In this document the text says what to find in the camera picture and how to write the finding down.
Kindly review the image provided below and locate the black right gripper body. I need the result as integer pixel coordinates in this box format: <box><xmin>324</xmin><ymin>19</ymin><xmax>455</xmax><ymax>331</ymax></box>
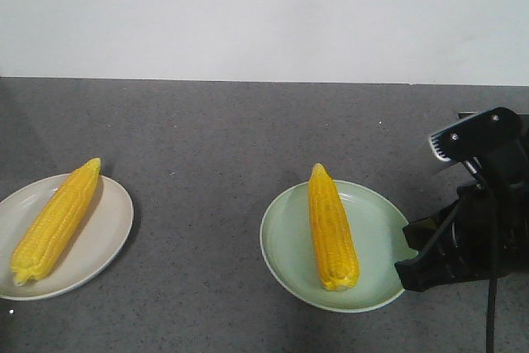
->
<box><xmin>417</xmin><ymin>183</ymin><xmax>528</xmax><ymax>284</ymax></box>

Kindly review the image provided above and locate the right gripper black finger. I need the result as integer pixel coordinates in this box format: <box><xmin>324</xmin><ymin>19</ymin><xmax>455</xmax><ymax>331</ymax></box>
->
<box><xmin>403</xmin><ymin>215</ymin><xmax>438</xmax><ymax>250</ymax></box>
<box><xmin>394</xmin><ymin>255</ymin><xmax>446</xmax><ymax>292</ymax></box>

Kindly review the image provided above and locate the yellow corn cob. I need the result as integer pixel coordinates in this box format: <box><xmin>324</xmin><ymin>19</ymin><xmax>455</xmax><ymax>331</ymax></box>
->
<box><xmin>308</xmin><ymin>163</ymin><xmax>360</xmax><ymax>292</ymax></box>
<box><xmin>10</xmin><ymin>158</ymin><xmax>102</xmax><ymax>286</ymax></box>

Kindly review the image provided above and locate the black right camera cable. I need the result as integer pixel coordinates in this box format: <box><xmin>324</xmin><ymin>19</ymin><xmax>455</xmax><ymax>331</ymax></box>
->
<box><xmin>415</xmin><ymin>158</ymin><xmax>499</xmax><ymax>353</ymax></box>

